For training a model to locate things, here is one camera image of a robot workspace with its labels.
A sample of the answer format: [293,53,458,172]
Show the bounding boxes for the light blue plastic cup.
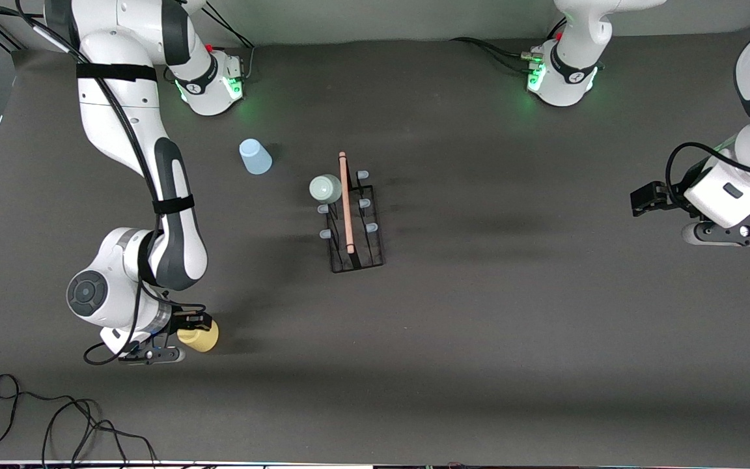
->
[239,138,273,175]

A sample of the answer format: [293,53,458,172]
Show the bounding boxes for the black left base cables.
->
[450,20,568,72]

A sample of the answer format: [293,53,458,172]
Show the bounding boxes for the yellow plastic cup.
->
[177,319,220,353]

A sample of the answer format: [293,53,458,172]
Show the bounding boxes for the black loose cable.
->
[0,373,158,466]

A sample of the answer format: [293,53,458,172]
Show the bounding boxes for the pale green plastic cup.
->
[309,175,343,204]

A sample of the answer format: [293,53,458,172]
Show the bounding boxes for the black wire cup holder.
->
[317,151,385,274]

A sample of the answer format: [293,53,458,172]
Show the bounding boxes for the black right base cables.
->
[196,7,255,84]

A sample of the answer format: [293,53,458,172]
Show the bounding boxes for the black base cables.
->
[450,20,568,72]
[196,7,255,84]

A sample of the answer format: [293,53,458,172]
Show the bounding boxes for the dark grey table cloth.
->
[0,26,750,464]

